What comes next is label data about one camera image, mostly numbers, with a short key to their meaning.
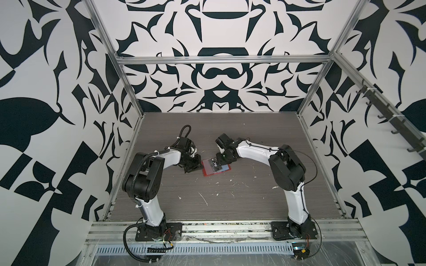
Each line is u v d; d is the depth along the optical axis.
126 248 0.67
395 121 0.59
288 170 0.53
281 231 0.74
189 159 0.83
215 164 0.94
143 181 0.48
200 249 0.65
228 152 0.71
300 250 0.71
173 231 0.74
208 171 0.92
